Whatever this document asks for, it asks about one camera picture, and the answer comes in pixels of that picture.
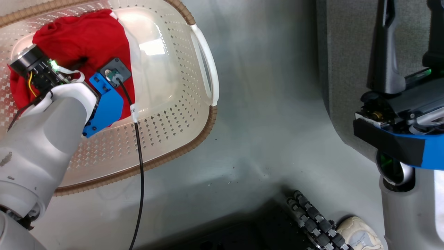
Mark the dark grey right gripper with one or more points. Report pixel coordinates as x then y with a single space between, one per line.
406 104

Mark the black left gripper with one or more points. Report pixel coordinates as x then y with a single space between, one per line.
33 67

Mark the red cloth garment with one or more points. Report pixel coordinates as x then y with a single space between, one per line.
86 38

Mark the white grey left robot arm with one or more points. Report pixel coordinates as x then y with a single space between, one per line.
34 156

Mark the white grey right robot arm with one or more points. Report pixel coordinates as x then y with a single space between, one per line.
409 215

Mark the beige perforated plastic laundry basket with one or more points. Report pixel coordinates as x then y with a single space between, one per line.
166 104

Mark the white shoe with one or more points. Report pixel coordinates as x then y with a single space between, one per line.
360 234

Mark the black omni wheel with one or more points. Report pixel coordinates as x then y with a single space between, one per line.
314 222

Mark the black square left wrist camera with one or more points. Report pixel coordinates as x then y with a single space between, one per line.
115 70

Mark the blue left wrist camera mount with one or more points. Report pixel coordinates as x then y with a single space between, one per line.
105 107

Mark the blue black right wrist camera mount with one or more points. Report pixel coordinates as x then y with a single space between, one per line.
432 152

